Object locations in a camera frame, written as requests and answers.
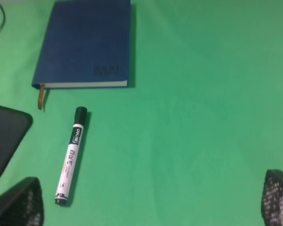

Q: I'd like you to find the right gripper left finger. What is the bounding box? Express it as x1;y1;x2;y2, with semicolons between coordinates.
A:
0;177;44;226

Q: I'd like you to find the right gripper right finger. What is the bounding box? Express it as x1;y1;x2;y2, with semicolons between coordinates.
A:
261;169;283;226

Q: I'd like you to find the black white marker pen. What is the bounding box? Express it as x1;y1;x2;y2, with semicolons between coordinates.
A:
55;106;87;205

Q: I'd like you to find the blue notebook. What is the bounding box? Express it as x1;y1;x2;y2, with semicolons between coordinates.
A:
32;0;131;109

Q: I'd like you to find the black green Razer mousepad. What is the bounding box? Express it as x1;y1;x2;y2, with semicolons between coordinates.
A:
0;106;33;177

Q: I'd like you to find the green tablecloth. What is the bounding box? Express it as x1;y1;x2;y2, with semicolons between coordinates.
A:
0;0;283;226

